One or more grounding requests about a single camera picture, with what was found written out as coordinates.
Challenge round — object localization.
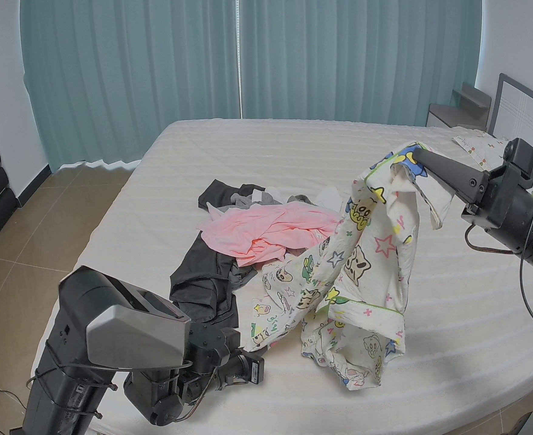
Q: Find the grey bedside table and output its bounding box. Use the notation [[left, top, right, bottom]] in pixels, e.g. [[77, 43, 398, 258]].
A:
[[428, 82, 493, 132]]

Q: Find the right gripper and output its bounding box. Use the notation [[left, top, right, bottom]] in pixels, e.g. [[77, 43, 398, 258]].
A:
[[413, 147, 533, 253]]

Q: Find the white printed pillow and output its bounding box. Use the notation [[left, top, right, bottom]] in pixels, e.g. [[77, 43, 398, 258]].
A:
[[451, 126, 512, 172]]

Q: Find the white printed pyjama top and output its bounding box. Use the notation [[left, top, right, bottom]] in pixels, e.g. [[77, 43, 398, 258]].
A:
[[241, 141, 453, 391]]

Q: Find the black cable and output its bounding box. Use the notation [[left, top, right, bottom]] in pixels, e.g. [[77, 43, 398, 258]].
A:
[[465, 225, 533, 332]]

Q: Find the bed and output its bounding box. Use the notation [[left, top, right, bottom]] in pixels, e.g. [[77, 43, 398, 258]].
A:
[[31, 73, 533, 435]]

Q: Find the pink garment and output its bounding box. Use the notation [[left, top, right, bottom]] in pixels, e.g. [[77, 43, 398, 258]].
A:
[[202, 201, 340, 268]]

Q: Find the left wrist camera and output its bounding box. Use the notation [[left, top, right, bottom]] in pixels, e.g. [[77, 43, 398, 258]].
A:
[[241, 354, 266, 385]]

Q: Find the black garment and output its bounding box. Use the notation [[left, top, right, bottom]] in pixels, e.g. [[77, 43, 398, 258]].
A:
[[170, 179, 256, 340]]

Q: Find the grey garment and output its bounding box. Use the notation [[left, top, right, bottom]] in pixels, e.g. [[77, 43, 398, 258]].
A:
[[217, 188, 318, 211]]

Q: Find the blue-green curtain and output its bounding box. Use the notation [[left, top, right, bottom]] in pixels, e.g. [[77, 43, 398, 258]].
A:
[[238, 0, 484, 128], [19, 0, 242, 173]]

